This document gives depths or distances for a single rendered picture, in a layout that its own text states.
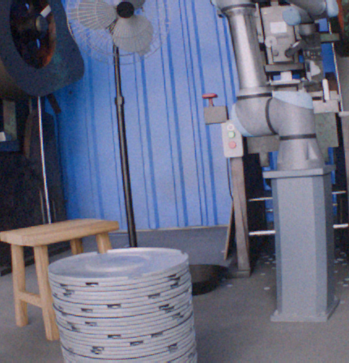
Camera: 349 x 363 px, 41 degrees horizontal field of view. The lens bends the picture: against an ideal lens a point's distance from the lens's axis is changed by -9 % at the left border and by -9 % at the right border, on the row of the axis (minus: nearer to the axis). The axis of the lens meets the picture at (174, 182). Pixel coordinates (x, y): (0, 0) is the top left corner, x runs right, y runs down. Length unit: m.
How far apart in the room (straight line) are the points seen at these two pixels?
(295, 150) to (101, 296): 0.74
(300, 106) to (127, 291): 0.79
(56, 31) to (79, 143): 1.12
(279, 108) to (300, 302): 0.57
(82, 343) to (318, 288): 0.76
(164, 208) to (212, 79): 0.97
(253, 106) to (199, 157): 2.02
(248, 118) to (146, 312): 0.78
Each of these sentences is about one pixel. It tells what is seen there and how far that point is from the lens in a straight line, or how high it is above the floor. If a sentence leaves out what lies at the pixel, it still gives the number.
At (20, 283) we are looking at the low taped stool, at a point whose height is 0.16.
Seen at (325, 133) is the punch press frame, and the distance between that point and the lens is 2.05.
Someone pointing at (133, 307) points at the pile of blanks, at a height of 0.25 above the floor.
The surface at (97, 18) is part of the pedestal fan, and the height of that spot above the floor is 1.26.
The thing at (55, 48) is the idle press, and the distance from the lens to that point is 2.96.
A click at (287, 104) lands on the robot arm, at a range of 1.43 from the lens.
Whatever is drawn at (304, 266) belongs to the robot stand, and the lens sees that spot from 1.44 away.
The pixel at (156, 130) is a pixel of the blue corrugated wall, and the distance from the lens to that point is 3.56.
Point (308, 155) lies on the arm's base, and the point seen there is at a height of 0.49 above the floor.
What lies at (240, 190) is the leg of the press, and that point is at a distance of 2.01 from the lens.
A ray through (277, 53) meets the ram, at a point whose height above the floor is 0.93.
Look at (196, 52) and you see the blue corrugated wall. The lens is 3.52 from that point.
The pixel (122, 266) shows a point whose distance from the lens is 0.97.
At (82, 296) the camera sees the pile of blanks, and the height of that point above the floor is 0.29.
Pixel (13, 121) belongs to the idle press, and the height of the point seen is 0.83.
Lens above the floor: 0.52
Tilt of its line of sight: 3 degrees down
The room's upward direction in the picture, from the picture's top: 6 degrees counter-clockwise
